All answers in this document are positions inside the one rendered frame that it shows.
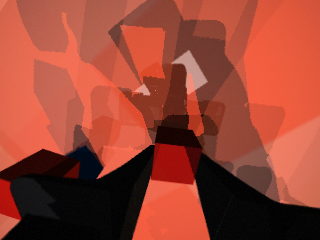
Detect blue cube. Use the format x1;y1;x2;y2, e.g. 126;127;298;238
66;146;104;180

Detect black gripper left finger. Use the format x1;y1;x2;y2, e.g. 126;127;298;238
10;145;154;240

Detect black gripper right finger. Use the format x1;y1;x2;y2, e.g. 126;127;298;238
195;153;320;240

